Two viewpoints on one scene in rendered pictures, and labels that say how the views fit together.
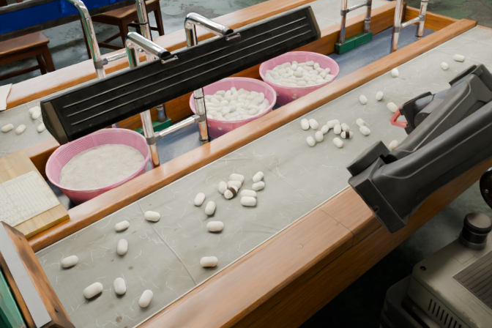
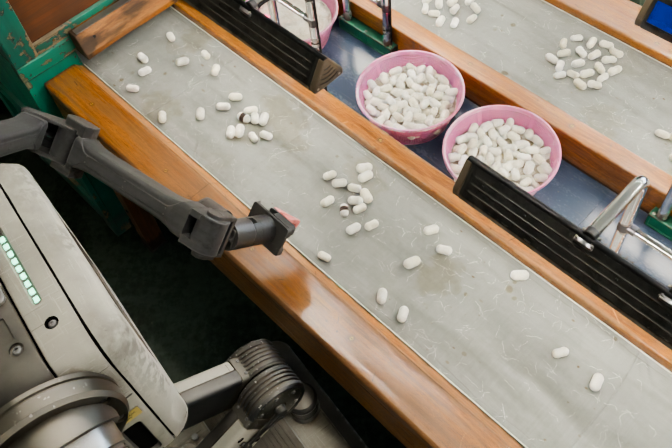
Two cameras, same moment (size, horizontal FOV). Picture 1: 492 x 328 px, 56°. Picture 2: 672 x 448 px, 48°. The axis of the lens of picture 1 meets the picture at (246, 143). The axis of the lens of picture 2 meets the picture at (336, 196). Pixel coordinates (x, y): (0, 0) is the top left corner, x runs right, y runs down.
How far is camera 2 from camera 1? 170 cm
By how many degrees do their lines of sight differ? 61
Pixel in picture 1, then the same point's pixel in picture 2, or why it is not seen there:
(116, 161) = (298, 26)
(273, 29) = (277, 39)
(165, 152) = (346, 65)
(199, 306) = (115, 116)
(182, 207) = (230, 89)
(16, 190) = not seen: outside the picture
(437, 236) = not seen: outside the picture
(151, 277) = (155, 87)
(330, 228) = (184, 191)
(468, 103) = (153, 204)
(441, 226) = not seen: outside the picture
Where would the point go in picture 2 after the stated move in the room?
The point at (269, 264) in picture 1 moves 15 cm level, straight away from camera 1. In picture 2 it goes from (148, 152) to (210, 144)
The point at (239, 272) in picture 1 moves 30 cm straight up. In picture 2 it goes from (142, 134) to (100, 44)
